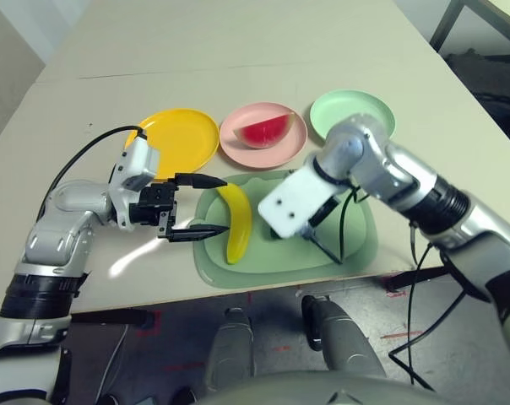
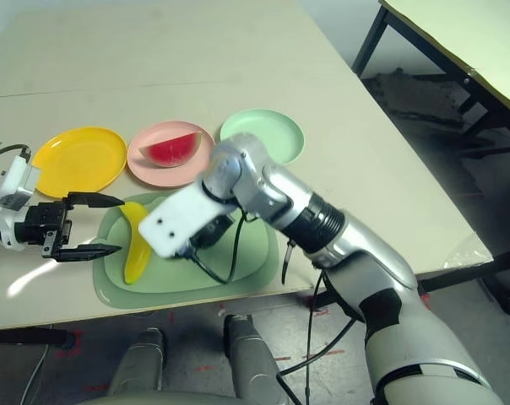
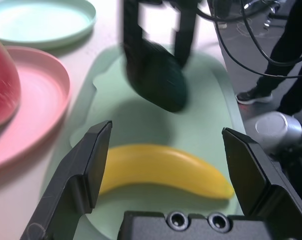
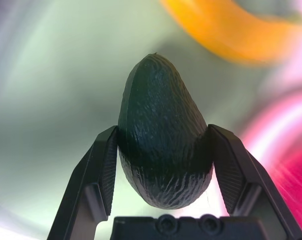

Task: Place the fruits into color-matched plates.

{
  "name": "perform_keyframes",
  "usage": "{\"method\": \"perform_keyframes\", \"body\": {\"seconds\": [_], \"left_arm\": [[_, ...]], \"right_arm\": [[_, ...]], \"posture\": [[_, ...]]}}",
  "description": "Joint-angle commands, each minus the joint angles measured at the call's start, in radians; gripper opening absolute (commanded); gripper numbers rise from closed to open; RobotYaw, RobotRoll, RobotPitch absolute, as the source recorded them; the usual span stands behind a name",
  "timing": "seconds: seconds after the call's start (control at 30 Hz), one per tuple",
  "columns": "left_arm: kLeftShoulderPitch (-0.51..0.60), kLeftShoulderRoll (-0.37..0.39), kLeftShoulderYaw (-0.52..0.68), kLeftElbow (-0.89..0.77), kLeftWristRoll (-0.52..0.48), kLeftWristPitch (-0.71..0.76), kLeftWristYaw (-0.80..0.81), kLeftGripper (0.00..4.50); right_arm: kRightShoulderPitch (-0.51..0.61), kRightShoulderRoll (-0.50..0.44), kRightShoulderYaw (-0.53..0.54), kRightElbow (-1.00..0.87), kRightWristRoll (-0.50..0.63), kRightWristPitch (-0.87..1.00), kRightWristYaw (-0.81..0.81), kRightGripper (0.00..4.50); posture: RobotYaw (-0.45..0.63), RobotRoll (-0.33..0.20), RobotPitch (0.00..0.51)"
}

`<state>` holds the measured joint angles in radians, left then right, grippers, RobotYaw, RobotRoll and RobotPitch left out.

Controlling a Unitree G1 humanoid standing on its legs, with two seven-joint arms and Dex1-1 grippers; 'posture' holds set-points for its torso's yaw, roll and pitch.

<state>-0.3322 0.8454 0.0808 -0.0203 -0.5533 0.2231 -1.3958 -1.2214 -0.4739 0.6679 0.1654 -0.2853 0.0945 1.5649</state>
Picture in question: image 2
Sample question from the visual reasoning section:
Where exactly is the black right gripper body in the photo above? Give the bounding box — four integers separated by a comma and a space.
187, 210, 236, 254

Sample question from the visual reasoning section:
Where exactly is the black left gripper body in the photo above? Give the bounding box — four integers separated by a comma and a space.
14, 200, 74, 254

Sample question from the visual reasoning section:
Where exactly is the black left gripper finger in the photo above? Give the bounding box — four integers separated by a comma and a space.
63, 191, 125, 212
41, 242, 123, 263

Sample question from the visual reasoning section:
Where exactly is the yellow toy banana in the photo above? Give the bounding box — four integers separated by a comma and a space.
118, 201, 153, 286

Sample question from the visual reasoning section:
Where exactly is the red toy watermelon slice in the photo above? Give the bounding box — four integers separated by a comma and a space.
139, 132, 203, 169

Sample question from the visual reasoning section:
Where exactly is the yellow plastic plate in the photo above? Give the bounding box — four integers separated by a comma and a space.
30, 126, 128, 200

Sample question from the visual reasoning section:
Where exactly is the pink plastic plate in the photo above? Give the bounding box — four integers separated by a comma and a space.
127, 120, 216, 189

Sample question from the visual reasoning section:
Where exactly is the light green tray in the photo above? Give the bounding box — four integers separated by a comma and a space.
92, 192, 280, 311

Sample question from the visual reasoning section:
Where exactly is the grey left robot leg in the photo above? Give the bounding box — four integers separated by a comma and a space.
109, 327, 167, 396

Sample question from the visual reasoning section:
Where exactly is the grey robot leg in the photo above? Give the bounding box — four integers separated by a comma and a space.
224, 315, 288, 405
109, 327, 167, 396

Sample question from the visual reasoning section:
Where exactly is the mint green plastic plate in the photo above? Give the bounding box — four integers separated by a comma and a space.
220, 108, 305, 166

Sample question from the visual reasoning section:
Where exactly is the grey right robot leg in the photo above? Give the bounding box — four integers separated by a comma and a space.
224, 315, 288, 405

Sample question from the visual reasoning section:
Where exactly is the grey robot torso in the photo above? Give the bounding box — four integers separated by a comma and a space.
77, 390, 243, 405

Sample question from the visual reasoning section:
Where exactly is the clear plastic sheet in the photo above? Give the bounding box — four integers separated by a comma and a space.
444, 234, 495, 269

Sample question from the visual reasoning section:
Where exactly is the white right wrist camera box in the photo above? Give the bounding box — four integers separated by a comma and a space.
138, 184, 222, 259

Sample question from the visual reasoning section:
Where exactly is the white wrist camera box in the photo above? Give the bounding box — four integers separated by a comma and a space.
138, 184, 222, 259
0, 155, 43, 212

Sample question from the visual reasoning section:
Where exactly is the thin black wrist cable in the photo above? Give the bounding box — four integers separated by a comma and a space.
191, 208, 258, 284

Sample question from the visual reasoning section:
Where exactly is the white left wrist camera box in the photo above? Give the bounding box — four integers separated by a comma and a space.
0, 155, 43, 212

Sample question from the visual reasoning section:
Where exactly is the black left camera cable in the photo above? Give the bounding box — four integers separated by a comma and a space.
0, 144, 31, 165

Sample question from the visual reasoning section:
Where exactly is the black hanging arm cable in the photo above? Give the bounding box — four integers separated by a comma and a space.
275, 269, 357, 405

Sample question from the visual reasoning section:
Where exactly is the white floor cable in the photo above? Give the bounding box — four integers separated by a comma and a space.
20, 343, 49, 405

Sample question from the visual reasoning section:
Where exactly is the beige table with black frame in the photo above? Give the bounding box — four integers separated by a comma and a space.
351, 0, 510, 170

